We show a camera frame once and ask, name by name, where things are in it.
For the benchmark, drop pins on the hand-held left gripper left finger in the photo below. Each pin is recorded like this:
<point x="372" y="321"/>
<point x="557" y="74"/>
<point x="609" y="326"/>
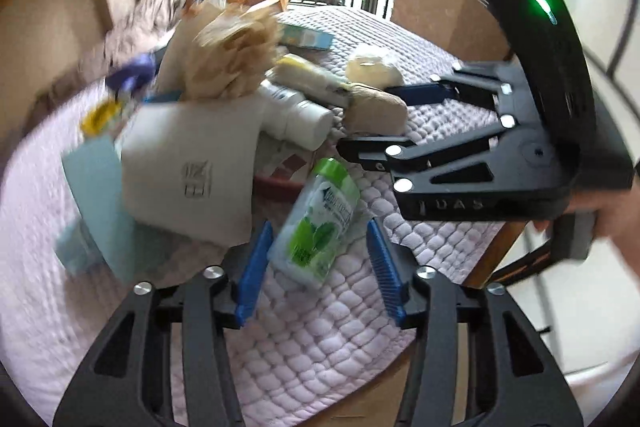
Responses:
<point x="252" y="272"/>

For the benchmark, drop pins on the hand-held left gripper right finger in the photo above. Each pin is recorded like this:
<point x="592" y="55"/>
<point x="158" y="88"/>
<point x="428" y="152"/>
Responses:
<point x="385" y="277"/>

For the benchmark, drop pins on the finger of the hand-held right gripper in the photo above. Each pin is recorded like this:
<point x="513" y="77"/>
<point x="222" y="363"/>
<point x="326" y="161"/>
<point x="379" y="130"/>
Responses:
<point x="380" y="152"/>
<point x="415" y="93"/>

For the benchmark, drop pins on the green-capped clear bottle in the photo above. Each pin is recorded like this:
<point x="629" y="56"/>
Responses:
<point x="315" y="227"/>

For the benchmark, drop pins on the person's right hand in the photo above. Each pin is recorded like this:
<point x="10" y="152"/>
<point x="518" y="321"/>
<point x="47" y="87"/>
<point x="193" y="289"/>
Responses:
<point x="617" y="217"/>

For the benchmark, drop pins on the white crumpled tissue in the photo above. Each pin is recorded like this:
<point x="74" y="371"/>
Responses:
<point x="372" y="67"/>

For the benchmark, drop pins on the red printed wrapper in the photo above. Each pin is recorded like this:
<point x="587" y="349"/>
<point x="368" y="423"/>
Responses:
<point x="280" y="192"/>

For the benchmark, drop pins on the white plastic bottle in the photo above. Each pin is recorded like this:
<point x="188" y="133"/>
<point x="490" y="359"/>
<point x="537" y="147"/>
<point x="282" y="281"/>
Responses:
<point x="295" y="112"/>

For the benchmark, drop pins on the lilac waffle blanket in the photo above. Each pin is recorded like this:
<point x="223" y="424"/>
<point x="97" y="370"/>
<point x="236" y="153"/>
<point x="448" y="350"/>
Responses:
<point x="310" y="347"/>

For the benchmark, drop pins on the white yellow tube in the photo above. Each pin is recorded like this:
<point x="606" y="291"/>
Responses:
<point x="305" y="74"/>

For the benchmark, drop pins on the blue medicine box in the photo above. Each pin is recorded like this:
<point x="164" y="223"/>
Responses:
<point x="310" y="39"/>

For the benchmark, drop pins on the white paper bag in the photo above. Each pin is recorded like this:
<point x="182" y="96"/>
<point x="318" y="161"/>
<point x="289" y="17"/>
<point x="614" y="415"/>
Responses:
<point x="190" y="157"/>

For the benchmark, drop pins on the light blue box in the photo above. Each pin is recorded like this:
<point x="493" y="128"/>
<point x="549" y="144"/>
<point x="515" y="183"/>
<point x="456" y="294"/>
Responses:
<point x="95" y="187"/>

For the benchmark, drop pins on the brown paper bag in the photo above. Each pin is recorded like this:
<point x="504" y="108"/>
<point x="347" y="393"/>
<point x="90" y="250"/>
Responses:
<point x="230" y="52"/>

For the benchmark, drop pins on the yellow packet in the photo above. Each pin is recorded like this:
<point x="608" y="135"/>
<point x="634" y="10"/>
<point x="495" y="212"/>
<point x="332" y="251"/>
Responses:
<point x="102" y="119"/>

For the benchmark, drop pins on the yellow and blue toy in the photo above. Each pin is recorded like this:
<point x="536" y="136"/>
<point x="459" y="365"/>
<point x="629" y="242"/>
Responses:
<point x="132" y="74"/>

